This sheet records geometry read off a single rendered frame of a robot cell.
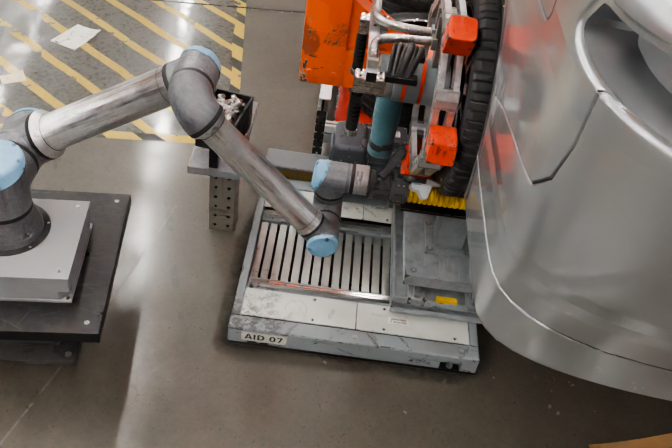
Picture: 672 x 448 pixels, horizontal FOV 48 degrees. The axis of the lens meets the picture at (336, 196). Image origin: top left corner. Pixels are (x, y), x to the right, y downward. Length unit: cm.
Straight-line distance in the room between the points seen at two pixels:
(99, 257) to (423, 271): 105
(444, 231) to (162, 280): 100
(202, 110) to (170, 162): 132
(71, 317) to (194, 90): 76
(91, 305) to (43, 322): 14
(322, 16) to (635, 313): 164
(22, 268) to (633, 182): 165
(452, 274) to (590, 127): 138
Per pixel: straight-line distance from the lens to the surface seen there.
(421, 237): 271
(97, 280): 239
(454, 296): 266
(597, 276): 143
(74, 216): 245
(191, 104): 197
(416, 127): 253
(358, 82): 211
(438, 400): 256
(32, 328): 230
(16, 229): 234
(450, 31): 201
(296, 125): 353
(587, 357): 164
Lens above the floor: 203
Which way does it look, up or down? 40 degrees down
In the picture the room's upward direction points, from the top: 9 degrees clockwise
